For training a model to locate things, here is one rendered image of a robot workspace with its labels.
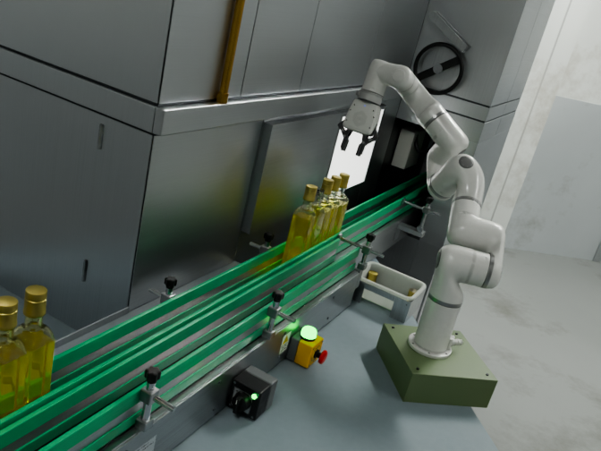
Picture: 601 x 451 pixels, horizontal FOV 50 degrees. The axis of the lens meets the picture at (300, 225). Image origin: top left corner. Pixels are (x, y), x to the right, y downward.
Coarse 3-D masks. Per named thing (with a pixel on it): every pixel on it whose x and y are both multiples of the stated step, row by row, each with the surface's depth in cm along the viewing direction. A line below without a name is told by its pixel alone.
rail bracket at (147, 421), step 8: (152, 368) 118; (144, 376) 118; (152, 376) 117; (160, 376) 118; (152, 384) 118; (144, 392) 118; (152, 392) 118; (144, 400) 119; (152, 400) 119; (160, 400) 118; (144, 408) 120; (168, 408) 117; (144, 416) 120; (136, 424) 121; (144, 424) 120; (152, 424) 122
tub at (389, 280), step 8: (368, 264) 229; (376, 264) 231; (384, 272) 230; (392, 272) 229; (400, 272) 228; (368, 280) 216; (376, 280) 232; (384, 280) 231; (392, 280) 229; (400, 280) 228; (408, 280) 226; (416, 280) 225; (384, 288) 214; (392, 288) 230; (400, 288) 228; (408, 288) 227; (416, 288) 226; (424, 288) 221; (400, 296) 211; (408, 296) 212; (416, 296) 213
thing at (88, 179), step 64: (0, 0) 154; (64, 0) 145; (128, 0) 136; (192, 0) 136; (256, 0) 156; (320, 0) 184; (384, 0) 224; (0, 64) 158; (64, 64) 149; (128, 64) 140; (192, 64) 144; (256, 64) 167; (320, 64) 200; (0, 128) 164; (64, 128) 154; (128, 128) 144; (192, 128) 149; (256, 128) 179; (384, 128) 275; (0, 192) 170; (64, 192) 159; (128, 192) 149; (192, 192) 163; (0, 256) 176; (64, 256) 164; (128, 256) 153; (192, 256) 175; (64, 320) 169
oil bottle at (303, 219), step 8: (304, 208) 191; (312, 208) 193; (296, 216) 192; (304, 216) 191; (312, 216) 192; (296, 224) 192; (304, 224) 191; (312, 224) 194; (296, 232) 193; (304, 232) 192; (288, 240) 195; (296, 240) 194; (304, 240) 193; (288, 248) 196; (296, 248) 194; (304, 248) 196; (288, 256) 196
